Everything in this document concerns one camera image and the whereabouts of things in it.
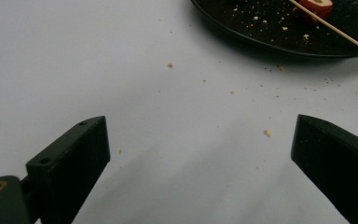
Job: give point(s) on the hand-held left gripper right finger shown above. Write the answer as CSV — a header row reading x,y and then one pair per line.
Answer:
x,y
338,168

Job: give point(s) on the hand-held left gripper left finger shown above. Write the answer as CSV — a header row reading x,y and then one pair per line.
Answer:
x,y
74,161

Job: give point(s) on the thin wooden skewer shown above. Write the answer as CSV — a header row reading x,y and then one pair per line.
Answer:
x,y
338,31

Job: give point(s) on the black round plate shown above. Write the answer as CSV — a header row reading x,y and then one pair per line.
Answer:
x,y
261,34

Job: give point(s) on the red cored fruit slice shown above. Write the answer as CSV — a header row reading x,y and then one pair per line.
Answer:
x,y
321,8

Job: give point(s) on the scattered brown crumbs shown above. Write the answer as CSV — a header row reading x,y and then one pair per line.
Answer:
x,y
267,133

